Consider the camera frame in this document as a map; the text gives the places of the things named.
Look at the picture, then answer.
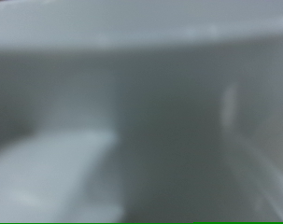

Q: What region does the white mug with green-taped handle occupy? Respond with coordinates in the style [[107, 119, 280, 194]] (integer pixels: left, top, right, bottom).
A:
[[0, 0, 283, 223]]

